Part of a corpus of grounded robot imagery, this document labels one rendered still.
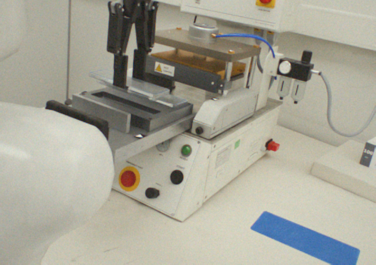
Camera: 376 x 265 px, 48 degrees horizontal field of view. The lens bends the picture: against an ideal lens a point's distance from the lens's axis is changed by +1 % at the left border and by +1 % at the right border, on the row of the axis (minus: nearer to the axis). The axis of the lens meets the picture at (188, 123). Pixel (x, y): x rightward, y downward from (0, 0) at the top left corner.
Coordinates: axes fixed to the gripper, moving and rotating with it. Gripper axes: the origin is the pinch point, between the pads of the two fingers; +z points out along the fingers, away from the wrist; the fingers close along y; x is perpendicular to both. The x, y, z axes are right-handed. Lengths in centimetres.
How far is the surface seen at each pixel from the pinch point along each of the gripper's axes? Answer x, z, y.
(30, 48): -135, 36, -83
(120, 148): 11.1, 9.5, 15.0
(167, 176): 9.8, 24.0, -4.3
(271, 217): 32.1, 31.9, -18.3
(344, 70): 28, 7, -83
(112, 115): 3.7, 6.8, 9.3
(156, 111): 7.1, 7.7, -1.1
